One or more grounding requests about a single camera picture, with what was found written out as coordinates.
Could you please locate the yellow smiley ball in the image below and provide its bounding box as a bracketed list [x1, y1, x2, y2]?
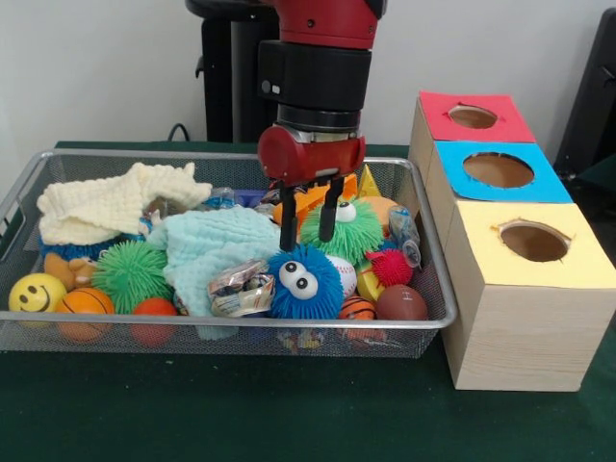
[8, 272, 68, 314]

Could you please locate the clear mesh bin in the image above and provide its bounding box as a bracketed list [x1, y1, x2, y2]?
[0, 148, 458, 360]

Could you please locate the green spiky toy with eyes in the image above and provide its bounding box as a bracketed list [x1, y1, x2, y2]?
[300, 194, 386, 265]

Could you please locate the brown toy football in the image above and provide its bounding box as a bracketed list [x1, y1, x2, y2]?
[374, 284, 429, 322]

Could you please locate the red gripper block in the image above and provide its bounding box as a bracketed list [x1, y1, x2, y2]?
[257, 123, 367, 253]

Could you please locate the dark green table cloth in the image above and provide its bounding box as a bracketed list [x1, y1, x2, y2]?
[0, 140, 616, 462]
[566, 152, 616, 270]

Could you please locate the cream cloth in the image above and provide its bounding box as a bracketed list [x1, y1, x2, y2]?
[37, 162, 213, 244]

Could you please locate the orange toy basketball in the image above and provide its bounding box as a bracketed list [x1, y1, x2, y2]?
[56, 287, 116, 344]

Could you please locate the crushed silver drink can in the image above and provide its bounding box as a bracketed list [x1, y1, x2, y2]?
[207, 258, 276, 319]

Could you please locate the blue spiky toy with eyes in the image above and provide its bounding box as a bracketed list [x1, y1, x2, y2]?
[267, 243, 346, 320]

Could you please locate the light blue cloth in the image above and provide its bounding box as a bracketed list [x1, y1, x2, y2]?
[146, 206, 294, 319]

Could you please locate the small red-orange ball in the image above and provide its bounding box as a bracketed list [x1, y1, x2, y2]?
[130, 296, 179, 347]

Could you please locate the black flat stand bar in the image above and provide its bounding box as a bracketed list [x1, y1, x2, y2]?
[552, 8, 616, 169]

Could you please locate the wooden box with three holes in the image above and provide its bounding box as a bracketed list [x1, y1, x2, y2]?
[408, 90, 616, 392]

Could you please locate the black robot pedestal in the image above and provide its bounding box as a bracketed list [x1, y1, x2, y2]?
[185, 0, 389, 144]

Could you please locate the orange toothed toy block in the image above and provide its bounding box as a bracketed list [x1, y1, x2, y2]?
[272, 172, 360, 237]

